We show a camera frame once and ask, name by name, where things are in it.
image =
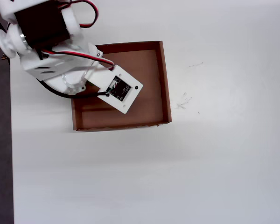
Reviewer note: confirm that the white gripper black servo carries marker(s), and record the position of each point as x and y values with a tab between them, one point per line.
73	82

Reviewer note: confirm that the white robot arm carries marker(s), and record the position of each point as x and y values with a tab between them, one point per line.
39	30

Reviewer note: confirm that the brown cardboard box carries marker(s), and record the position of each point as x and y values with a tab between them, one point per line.
144	93

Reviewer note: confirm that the metal table clamp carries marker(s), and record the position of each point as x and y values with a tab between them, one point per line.
4	57

